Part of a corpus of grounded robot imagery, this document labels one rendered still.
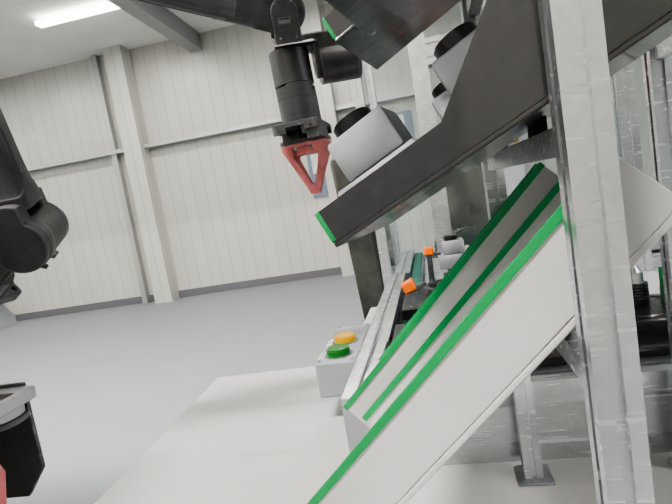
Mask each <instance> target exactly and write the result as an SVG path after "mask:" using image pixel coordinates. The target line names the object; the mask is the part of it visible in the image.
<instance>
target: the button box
mask: <svg viewBox="0 0 672 504"><path fill-rule="evenodd" d="M369 327H370V324H368V323H366V324H363V325H354V326H346V327H338V328H337V329H336V331H335V333H334V334H333V336H332V337H331V339H330V340H329V342H328V343H327V345H326V347H325V349H324V350H323V352H322V353H321V355H320V356H319V358H318V359H317V362H316V363H315V369H316V375H317V380H318V386H319V391H320V397H321V398H330V397H341V396H342V394H343V391H344V389H345V386H346V384H347V381H348V379H349V377H350V374H351V372H352V369H353V367H354V364H355V362H356V359H357V357H358V354H359V352H360V349H361V347H362V344H363V342H364V339H365V337H366V334H367V332H368V329H369ZM342 332H354V333H355V334H356V340H354V341H352V342H350V343H345V344H347V345H349V346H350V353H349V354H347V355H344V356H341V357H328V356H327V354H326V349H327V348H328V347H330V346H332V345H336V343H335V342H334V336H335V335H336V334H339V333H342Z"/></svg>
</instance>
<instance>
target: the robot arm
mask: <svg viewBox="0 0 672 504"><path fill-rule="evenodd" d="M137 1H142V2H146V3H150V4H154V5H158V6H163V7H167V8H171V9H175V10H179V11H183V12H188V13H192V14H196V15H200V16H204V17H209V18H213V19H214V20H215V19H217V20H221V21H225V22H229V23H234V24H238V25H242V26H246V27H250V28H253V29H257V30H261V31H265V32H269V33H271V39H272V43H273V44H275V45H281V44H287V43H293V42H299V41H303V40H308V39H314V41H308V42H302V43H296V44H290V45H284V46H278V47H274V51H272V52H271V53H270V54H269V55H268V57H269V62H270V67H271V72H272V77H273V82H274V86H275V90H276V96H277V101H278V106H279V110H280V115H281V120H282V124H281V125H277V126H273V127H272V131H273V135H274V137H276V136H282V140H283V143H280V147H281V151H282V153H283V155H284V156H285V157H286V159H287V160H288V161H289V163H290V164H291V165H292V167H293V168H294V170H295V171H296V172H297V174H298V175H299V176H300V178H301V179H302V181H303V182H304V184H305V185H306V187H307V188H308V190H309V191H310V193H311V194H318V193H321V192H322V188H323V182H324V177H325V172H326V168H327V164H328V159H329V155H330V151H329V149H328V146H329V144H330V143H332V140H331V136H330V135H328V134H331V133H332V128H331V124H329V123H328V122H326V121H324V120H322V118H321V113H320V108H319V103H318V98H317V93H316V89H315V85H313V84H314V78H313V73H312V68H311V63H310V58H309V53H311V57H312V62H313V67H314V72H315V75H316V78H317V79H320V82H321V84H322V85H325V84H330V83H336V82H342V81H347V80H353V79H359V78H361V77H362V60H361V59H360V58H359V57H357V56H356V55H354V54H353V53H351V52H350V51H348V50H347V49H345V48H344V47H342V46H341V45H339V44H338V43H336V42H335V40H334V39H333V38H332V37H331V35H330V33H329V32H328V30H323V31H322V30H320V31H313V32H307V33H301V28H300V27H301V26H302V24H303V22H304V19H305V6H304V2H303V0H137ZM317 152H318V161H317V173H316V181H315V183H313V181H312V180H311V178H310V176H309V174H308V173H307V171H306V169H305V167H304V165H303V163H302V161H301V159H300V158H301V157H302V156H304V155H308V154H312V153H317ZM68 231H69V222H68V218H67V216H66V215H65V213H64V212H63V211H62V210H61V209H60V208H59V207H58V206H56V205H54V204H52V203H50V202H48V201H47V199H46V197H45V194H44V192H43V190H42V187H38V185H37V184H36V182H35V180H34V179H33V178H32V177H31V175H30V173H29V171H28V169H27V167H26V165H25V163H24V161H23V159H22V156H21V154H20V152H19V149H18V147H17V145H16V143H15V140H14V138H13V136H12V133H11V131H10V129H9V126H8V124H7V122H6V119H5V117H4V115H3V112H2V110H1V108H0V305H1V304H5V303H8V302H11V301H15V300H16V299H17V298H18V297H19V295H20V294H21V293H22V291H21V289H20V288H19V287H18V286H17V285H16V284H15V283H14V281H13V280H14V277H15V274H14V273H30V272H34V271H36V270H38V269H39V268H43V269H47V268H48V267H49V265H48V264H47V262H48V261H49V259H50V258H53V259H54V258H55V257H56V256H57V255H58V253H59V251H57V250H56V248H57V247H58V246H59V245H60V243H61V242H62V241H63V240H64V238H65V237H66V236H67V233H68Z"/></svg>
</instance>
